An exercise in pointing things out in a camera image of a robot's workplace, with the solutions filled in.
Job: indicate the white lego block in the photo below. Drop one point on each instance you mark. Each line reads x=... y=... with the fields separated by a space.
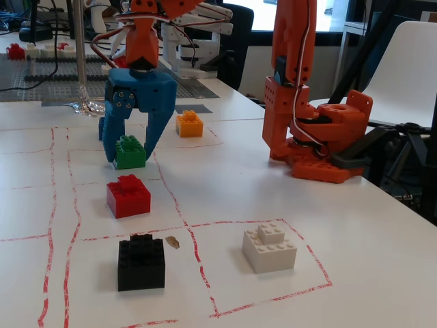
x=269 y=254

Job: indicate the large grey lego baseplate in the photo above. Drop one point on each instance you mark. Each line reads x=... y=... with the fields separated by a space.
x=17 y=82

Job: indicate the white lego brick pile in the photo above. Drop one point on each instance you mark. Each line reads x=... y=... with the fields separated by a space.
x=48 y=51

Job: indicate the black table clamp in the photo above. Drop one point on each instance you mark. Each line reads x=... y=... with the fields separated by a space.
x=362 y=147

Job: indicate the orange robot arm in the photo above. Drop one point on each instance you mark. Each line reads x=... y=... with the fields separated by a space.
x=290 y=34

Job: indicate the black lego block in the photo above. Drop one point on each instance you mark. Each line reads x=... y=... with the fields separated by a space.
x=141 y=266

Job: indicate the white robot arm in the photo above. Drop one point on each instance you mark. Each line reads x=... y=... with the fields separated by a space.
x=205 y=27

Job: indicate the grey tape square marker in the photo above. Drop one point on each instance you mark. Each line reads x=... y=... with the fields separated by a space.
x=203 y=108

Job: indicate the grey tape strip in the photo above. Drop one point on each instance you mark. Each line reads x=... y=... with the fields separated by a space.
x=54 y=102

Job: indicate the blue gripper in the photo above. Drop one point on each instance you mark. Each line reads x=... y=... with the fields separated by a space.
x=150 y=89

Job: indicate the red lego brick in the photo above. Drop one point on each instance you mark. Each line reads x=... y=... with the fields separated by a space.
x=15 y=51

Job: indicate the dark grey lego baseplate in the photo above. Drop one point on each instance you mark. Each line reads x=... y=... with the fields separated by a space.
x=51 y=77

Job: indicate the white plastic chair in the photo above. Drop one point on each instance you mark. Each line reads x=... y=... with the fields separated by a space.
x=409 y=68

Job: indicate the green lego block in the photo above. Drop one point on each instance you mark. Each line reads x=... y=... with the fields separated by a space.
x=131 y=155

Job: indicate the yellow lego block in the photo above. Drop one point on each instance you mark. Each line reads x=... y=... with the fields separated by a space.
x=189 y=126

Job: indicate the metal pole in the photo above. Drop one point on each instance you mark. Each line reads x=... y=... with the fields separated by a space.
x=79 y=44

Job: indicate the small brown crumb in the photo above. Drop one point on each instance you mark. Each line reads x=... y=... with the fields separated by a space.
x=173 y=242

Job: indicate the black office chair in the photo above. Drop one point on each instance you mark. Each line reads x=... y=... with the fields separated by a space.
x=239 y=51

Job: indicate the red lego block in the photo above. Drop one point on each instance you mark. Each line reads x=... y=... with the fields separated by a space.
x=129 y=198

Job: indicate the crumpled aluminium foil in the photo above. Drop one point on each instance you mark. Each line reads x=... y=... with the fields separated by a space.
x=85 y=106

